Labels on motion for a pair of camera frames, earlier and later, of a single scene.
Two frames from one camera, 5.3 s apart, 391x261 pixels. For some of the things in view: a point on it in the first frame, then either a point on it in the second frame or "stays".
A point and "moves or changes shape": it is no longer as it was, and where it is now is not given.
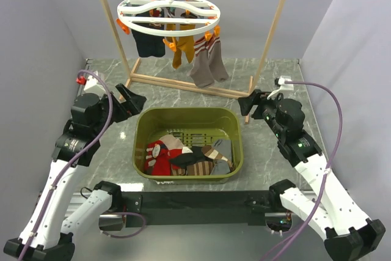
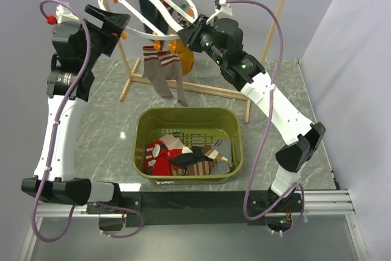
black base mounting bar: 197,208 stays
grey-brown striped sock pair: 209,63 → 159,66
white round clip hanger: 168,14 moves or changes shape
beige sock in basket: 172,143 stays
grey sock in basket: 223,147 stays
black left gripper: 134,103 → 113,25
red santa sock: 159,158 stays
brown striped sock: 201,168 stays
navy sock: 149,44 → 149,9
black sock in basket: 186,159 stays
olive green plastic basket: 193,126 stays
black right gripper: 261,101 → 195,31
